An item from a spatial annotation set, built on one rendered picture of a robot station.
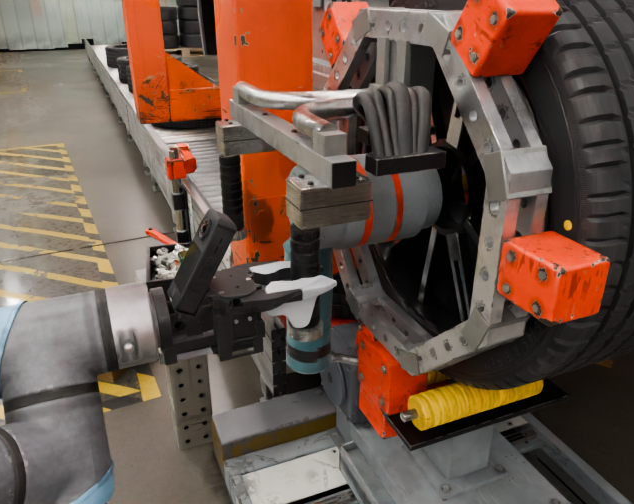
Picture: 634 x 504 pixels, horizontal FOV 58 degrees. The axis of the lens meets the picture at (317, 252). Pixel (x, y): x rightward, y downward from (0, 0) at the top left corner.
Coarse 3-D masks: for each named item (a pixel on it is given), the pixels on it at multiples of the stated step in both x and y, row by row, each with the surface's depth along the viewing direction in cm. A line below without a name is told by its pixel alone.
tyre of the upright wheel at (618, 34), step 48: (432, 0) 85; (576, 0) 70; (624, 0) 73; (576, 48) 66; (624, 48) 68; (528, 96) 71; (576, 96) 64; (624, 96) 65; (576, 144) 65; (624, 144) 64; (576, 192) 66; (624, 192) 65; (576, 240) 67; (624, 240) 66; (384, 288) 115; (624, 288) 69; (432, 336) 101; (528, 336) 77; (576, 336) 72; (624, 336) 78; (480, 384) 90
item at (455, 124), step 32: (448, 96) 112; (448, 128) 118; (448, 160) 100; (448, 192) 100; (480, 192) 85; (448, 224) 98; (480, 224) 89; (544, 224) 71; (384, 256) 114; (416, 256) 115; (448, 256) 117; (416, 288) 110; (448, 288) 111; (448, 320) 101
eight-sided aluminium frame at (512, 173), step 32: (352, 32) 92; (384, 32) 83; (416, 32) 76; (448, 32) 69; (352, 64) 95; (448, 64) 70; (480, 96) 66; (512, 96) 68; (352, 128) 109; (480, 128) 67; (512, 128) 68; (480, 160) 68; (512, 160) 64; (544, 160) 65; (512, 192) 64; (544, 192) 66; (512, 224) 66; (480, 256) 71; (352, 288) 109; (480, 288) 72; (384, 320) 101; (480, 320) 72; (512, 320) 72; (416, 352) 90; (448, 352) 81; (480, 352) 82
